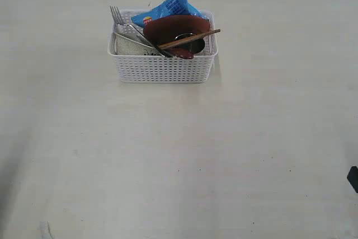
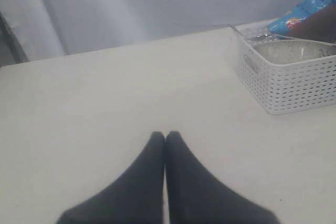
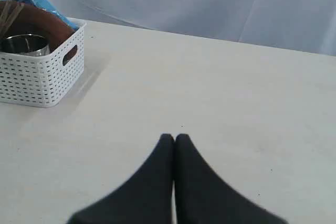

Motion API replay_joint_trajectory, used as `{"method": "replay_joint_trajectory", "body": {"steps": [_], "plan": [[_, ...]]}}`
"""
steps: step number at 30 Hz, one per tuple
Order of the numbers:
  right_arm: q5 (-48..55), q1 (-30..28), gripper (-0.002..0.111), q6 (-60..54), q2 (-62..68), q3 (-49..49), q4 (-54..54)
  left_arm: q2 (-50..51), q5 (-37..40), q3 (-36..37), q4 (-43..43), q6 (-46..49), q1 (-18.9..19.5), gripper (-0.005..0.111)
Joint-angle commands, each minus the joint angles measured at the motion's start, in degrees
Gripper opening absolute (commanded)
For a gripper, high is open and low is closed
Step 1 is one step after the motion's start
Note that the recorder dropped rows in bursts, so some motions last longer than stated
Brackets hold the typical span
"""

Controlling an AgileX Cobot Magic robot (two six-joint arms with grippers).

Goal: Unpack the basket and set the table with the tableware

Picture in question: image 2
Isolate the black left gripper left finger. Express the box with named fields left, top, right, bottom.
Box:
left=57, top=132, right=165, bottom=223

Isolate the blue snack packet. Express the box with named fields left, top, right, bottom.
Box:
left=266, top=0, right=335, bottom=35

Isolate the white perforated plastic basket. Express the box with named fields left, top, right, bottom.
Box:
left=232, top=27, right=335, bottom=115

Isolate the brown wooden bowl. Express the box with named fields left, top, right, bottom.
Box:
left=287, top=4, right=335, bottom=43

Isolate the white curtain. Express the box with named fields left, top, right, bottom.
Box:
left=1, top=0, right=302, bottom=66

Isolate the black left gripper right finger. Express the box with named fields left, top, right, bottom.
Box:
left=165, top=132, right=279, bottom=223

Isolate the silver metal fork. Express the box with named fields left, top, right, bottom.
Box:
left=247, top=33, right=277, bottom=42

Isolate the grey floral ceramic bowl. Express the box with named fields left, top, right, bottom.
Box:
left=254, top=40, right=335, bottom=65

